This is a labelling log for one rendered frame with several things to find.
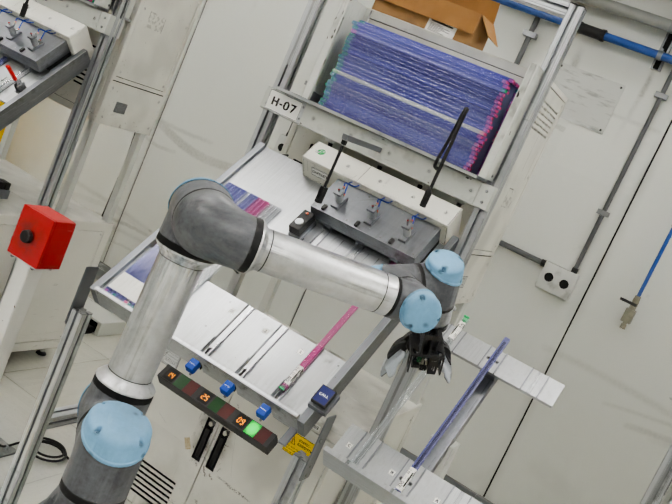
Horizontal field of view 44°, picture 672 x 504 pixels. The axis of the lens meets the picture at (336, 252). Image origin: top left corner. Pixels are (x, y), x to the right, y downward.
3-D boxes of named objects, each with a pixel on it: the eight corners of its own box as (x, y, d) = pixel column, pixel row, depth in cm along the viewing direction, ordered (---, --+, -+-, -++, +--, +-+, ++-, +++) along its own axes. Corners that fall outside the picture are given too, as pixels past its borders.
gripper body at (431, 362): (404, 374, 174) (414, 332, 166) (402, 345, 180) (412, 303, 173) (441, 378, 174) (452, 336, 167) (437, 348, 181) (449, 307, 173)
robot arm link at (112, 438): (58, 494, 137) (87, 423, 135) (64, 454, 149) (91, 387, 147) (129, 512, 141) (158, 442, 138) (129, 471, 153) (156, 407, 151)
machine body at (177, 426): (252, 632, 231) (343, 437, 221) (77, 494, 258) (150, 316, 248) (348, 560, 290) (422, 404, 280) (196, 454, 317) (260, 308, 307)
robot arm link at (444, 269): (418, 247, 163) (459, 245, 165) (409, 289, 169) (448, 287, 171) (430, 273, 157) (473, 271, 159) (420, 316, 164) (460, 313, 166)
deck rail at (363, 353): (304, 437, 195) (303, 424, 191) (297, 433, 196) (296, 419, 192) (457, 252, 234) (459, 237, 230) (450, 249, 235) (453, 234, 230)
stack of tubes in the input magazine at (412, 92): (469, 171, 223) (513, 77, 219) (316, 103, 243) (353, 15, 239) (482, 176, 235) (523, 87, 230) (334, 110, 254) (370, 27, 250)
